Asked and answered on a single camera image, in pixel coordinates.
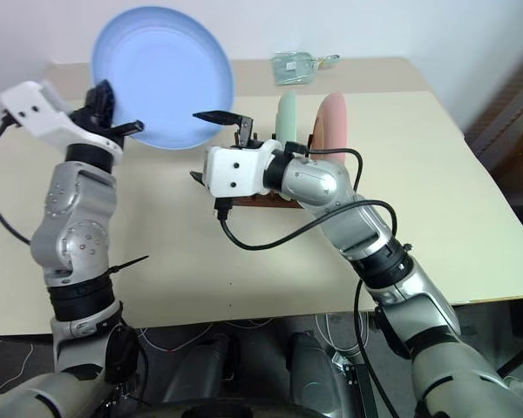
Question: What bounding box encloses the black cable tie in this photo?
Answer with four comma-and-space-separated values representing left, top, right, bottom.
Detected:
107, 255, 151, 276

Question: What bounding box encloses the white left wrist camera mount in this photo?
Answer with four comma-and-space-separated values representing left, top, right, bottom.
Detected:
0, 80, 126, 165

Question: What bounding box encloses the black table frame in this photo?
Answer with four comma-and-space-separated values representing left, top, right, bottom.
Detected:
452, 272, 523, 387

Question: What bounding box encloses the pink plate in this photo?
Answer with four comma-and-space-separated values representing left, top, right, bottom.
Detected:
309, 91, 350, 165

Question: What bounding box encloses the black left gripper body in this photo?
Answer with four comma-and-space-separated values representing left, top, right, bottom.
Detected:
67, 104, 126, 147

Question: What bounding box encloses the black right shoulder cable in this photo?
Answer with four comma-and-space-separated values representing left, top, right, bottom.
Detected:
353, 278, 400, 418

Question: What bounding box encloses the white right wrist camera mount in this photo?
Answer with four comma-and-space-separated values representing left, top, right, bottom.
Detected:
202, 138, 285, 200

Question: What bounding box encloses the dark rounded leg cover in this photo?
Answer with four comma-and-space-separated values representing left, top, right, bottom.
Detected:
161, 334, 241, 408
289, 329, 346, 418

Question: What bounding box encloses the clear plastic bag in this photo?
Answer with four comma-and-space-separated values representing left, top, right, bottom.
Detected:
270, 51, 320, 86

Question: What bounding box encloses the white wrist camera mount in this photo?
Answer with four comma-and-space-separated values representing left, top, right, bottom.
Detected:
0, 80, 126, 165
202, 138, 285, 200

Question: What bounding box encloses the green plate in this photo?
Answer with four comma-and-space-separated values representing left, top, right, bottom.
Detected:
273, 91, 299, 145

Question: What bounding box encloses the blue plate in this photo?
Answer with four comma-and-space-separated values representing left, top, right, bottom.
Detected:
90, 5, 236, 152

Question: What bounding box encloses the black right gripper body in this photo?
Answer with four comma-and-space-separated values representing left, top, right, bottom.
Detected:
232, 116, 268, 151

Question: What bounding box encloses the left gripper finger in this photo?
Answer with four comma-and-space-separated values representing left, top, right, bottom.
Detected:
112, 119, 146, 138
85, 79, 117, 128

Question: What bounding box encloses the wooden dish rack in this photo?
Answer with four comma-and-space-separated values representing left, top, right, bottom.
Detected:
228, 130, 317, 211

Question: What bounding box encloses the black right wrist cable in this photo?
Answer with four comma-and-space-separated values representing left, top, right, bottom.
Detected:
213, 140, 400, 252

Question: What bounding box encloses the white floor wire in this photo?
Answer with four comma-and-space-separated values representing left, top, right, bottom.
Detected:
314, 311, 378, 363
132, 322, 195, 354

